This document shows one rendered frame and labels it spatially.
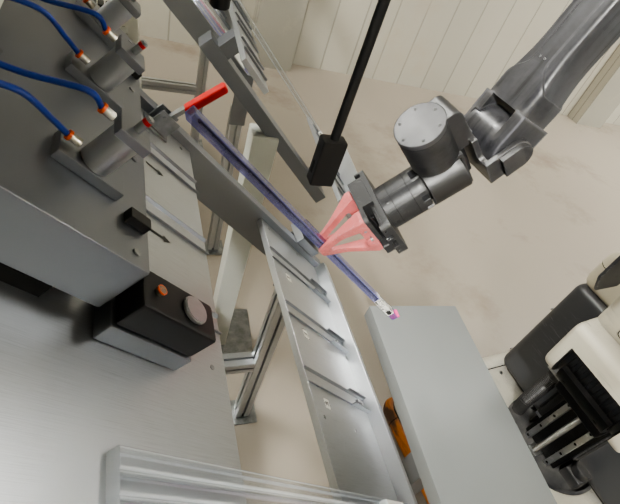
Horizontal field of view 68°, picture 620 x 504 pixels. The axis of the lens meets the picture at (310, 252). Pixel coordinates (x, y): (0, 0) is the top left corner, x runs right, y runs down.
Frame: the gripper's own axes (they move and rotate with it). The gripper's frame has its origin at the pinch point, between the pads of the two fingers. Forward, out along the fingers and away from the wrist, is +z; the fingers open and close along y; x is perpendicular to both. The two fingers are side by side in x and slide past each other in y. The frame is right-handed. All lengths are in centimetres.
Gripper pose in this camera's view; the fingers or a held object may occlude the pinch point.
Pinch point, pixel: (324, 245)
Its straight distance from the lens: 60.4
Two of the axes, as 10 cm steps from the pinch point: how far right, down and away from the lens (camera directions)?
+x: 5.0, 4.6, 7.3
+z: -8.3, 5.0, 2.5
